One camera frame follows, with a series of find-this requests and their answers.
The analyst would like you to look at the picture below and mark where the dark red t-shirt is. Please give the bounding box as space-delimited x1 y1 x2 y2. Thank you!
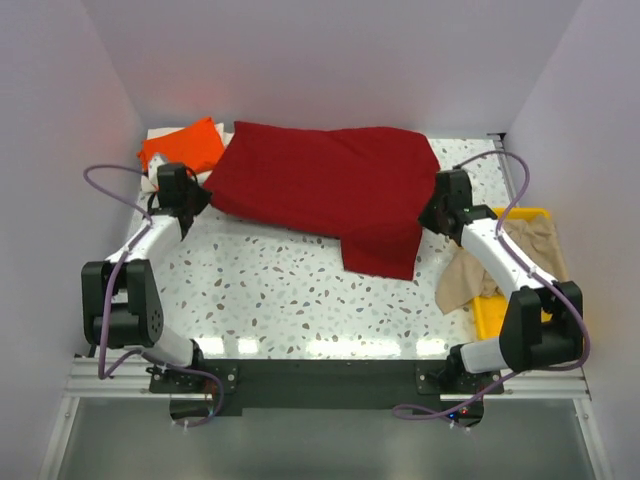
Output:
204 122 440 281

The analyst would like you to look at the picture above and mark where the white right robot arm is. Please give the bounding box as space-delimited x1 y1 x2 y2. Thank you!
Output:
419 169 589 393

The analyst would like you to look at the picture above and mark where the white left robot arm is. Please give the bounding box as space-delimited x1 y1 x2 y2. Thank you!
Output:
81 163 211 392

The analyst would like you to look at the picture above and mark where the folded white t-shirt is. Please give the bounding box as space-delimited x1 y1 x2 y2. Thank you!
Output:
140 123 234 193

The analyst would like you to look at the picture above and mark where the folded orange t-shirt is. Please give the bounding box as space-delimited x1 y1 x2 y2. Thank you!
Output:
137 117 225 173

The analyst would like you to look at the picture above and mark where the beige t-shirt in bin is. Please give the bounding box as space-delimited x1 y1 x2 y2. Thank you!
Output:
435 215 570 314

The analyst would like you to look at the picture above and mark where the yellow plastic bin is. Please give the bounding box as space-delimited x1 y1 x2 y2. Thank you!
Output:
471 207 570 340

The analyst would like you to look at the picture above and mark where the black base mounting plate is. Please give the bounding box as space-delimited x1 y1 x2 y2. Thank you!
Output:
147 359 500 419

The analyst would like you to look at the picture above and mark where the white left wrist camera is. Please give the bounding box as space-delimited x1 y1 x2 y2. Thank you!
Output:
147 153 170 177

